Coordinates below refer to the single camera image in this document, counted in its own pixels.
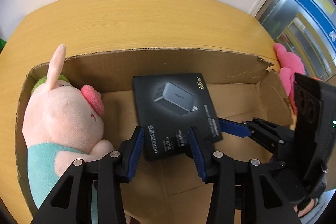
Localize pink pig plush toy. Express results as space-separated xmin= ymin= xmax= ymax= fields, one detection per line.
xmin=22 ymin=44 xmax=115 ymax=224

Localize brown cardboard box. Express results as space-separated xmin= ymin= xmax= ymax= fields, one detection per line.
xmin=15 ymin=47 xmax=293 ymax=223

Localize black charger box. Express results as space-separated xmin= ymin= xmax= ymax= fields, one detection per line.
xmin=132 ymin=73 xmax=223 ymax=161

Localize person's right hand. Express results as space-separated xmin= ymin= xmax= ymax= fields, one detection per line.
xmin=294 ymin=198 xmax=317 ymax=218

